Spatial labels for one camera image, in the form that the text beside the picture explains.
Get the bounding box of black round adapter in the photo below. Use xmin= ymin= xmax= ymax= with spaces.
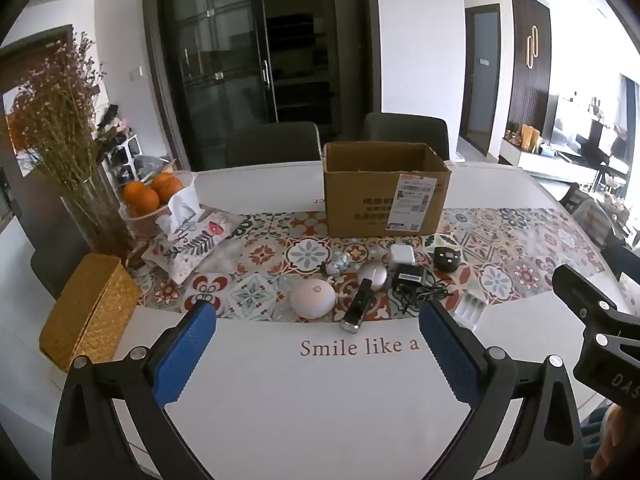
xmin=433 ymin=246 xmax=461 ymax=273

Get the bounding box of orange fruit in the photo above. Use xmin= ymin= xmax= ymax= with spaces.
xmin=151 ymin=172 xmax=185 ymax=198
xmin=135 ymin=189 xmax=161 ymax=216
xmin=123 ymin=181 xmax=151 ymax=206

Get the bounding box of dark interior door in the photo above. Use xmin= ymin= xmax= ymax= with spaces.
xmin=465 ymin=5 xmax=502 ymax=156

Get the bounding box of dried flower bunch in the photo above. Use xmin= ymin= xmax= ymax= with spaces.
xmin=7 ymin=32 xmax=108 ymax=196

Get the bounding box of dark grey chair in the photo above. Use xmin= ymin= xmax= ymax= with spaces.
xmin=361 ymin=111 xmax=450 ymax=161
xmin=225 ymin=121 xmax=322 ymax=171
xmin=30 ymin=237 xmax=91 ymax=301

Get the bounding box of black power adapter with cable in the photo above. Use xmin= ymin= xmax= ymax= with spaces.
xmin=391 ymin=266 xmax=453 ymax=317

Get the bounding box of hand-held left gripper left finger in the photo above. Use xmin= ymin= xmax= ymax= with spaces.
xmin=51 ymin=300 xmax=218 ymax=480

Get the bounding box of yellow woven basket box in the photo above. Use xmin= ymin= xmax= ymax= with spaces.
xmin=39 ymin=253 xmax=142 ymax=373

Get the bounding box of patterned table runner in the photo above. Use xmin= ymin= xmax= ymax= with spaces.
xmin=131 ymin=205 xmax=608 ymax=322

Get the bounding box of white shelf rack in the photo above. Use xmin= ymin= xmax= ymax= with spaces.
xmin=100 ymin=105 xmax=146 ymax=181

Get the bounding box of person's right hand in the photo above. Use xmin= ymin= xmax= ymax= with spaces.
xmin=591 ymin=405 xmax=640 ymax=480

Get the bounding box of black and silver lighter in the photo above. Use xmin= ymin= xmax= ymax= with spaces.
xmin=340 ymin=280 xmax=373 ymax=334

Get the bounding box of glass vase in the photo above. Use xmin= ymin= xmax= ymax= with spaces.
xmin=60 ymin=167 xmax=133 ymax=261

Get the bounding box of gold wall ornament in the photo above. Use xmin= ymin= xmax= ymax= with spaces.
xmin=525 ymin=25 xmax=540 ymax=68

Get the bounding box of brown cardboard box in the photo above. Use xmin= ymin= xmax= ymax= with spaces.
xmin=322 ymin=141 xmax=452 ymax=238

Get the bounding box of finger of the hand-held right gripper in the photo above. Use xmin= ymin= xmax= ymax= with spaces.
xmin=552 ymin=263 xmax=640 ymax=346

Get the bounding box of orange decoration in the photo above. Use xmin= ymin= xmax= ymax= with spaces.
xmin=520 ymin=125 xmax=543 ymax=153

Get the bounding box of silver egg-shaped device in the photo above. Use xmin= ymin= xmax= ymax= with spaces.
xmin=357 ymin=261 xmax=389 ymax=292

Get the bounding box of white television cabinet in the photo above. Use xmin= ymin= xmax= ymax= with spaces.
xmin=500 ymin=137 xmax=601 ymax=183

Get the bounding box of pale pink round device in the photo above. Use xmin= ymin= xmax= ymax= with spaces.
xmin=290 ymin=278 xmax=338 ymax=320

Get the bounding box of television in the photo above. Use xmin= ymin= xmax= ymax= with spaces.
xmin=547 ymin=94 xmax=621 ymax=156

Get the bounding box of clear plastic case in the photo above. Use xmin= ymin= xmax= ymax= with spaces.
xmin=454 ymin=294 xmax=485 ymax=331

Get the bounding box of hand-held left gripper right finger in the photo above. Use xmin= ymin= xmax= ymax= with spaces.
xmin=418 ymin=300 xmax=583 ymax=480

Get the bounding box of white fruit basket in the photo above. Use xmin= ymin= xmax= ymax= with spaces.
xmin=119 ymin=170 xmax=198 ymax=236

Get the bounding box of dark glass door cabinet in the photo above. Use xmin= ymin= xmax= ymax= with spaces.
xmin=142 ymin=0 xmax=381 ymax=171

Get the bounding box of glittery silver ornament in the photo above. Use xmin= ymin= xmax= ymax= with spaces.
xmin=326 ymin=251 xmax=352 ymax=276

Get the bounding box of floral tissue cover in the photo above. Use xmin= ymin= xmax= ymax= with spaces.
xmin=141 ymin=210 xmax=246 ymax=282

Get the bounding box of white tissue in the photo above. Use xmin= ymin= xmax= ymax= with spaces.
xmin=155 ymin=187 xmax=202 ymax=233

